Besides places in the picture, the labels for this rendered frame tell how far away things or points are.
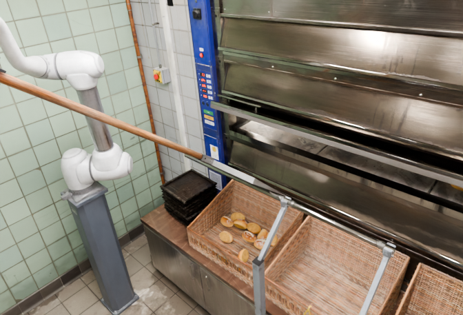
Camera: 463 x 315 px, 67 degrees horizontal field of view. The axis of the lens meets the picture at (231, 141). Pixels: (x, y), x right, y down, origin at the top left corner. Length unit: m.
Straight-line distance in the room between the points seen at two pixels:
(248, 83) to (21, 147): 1.50
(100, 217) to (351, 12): 1.78
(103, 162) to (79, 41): 0.91
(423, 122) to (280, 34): 0.77
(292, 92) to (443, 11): 0.76
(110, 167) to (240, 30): 1.04
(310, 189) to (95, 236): 1.34
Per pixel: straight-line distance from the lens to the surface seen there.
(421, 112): 1.64
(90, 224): 2.34
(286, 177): 2.14
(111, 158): 2.06
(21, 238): 2.88
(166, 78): 2.58
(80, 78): 1.85
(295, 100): 1.87
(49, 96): 1.22
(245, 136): 2.22
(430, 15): 1.54
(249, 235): 2.28
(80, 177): 2.17
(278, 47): 1.85
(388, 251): 1.52
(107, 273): 2.61
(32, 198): 2.77
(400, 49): 1.59
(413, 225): 1.91
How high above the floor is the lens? 2.22
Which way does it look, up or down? 29 degrees down
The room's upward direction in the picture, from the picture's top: 4 degrees counter-clockwise
